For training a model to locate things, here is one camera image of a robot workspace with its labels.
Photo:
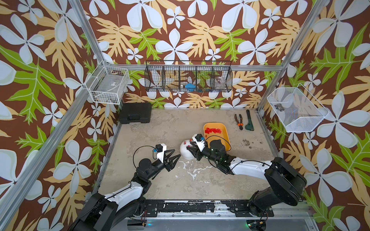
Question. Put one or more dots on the green pipe wrench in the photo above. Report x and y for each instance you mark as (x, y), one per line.
(249, 125)

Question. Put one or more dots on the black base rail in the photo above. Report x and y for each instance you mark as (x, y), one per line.
(239, 208)

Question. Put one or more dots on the black plastic tool case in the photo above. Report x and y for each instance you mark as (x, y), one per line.
(135, 113)

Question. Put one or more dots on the pile of red sleeves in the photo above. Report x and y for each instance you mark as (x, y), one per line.
(212, 130)

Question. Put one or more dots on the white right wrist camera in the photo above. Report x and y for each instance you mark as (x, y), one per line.
(199, 142)

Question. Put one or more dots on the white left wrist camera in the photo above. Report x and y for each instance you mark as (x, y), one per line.
(158, 152)

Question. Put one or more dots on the white mesh basket right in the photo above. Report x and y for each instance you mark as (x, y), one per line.
(297, 108)

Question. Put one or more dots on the white dome screw fixture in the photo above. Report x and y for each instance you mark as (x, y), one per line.
(184, 152)

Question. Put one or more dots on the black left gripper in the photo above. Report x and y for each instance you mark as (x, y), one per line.
(169, 164)

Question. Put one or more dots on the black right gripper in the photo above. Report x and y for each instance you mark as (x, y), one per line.
(196, 153)

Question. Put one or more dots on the white wire basket left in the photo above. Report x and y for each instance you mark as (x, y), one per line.
(107, 84)

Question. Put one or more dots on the yellow plastic tray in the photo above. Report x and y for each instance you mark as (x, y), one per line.
(223, 137)

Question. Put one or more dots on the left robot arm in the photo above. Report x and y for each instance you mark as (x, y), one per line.
(103, 212)

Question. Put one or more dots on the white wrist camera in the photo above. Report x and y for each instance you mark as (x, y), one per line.
(199, 142)
(158, 152)

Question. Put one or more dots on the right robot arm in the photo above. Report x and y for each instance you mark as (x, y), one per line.
(286, 185)

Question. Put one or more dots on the orange handled pliers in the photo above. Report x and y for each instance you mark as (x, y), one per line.
(239, 121)

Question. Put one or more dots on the black wire basket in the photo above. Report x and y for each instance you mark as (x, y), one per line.
(188, 76)

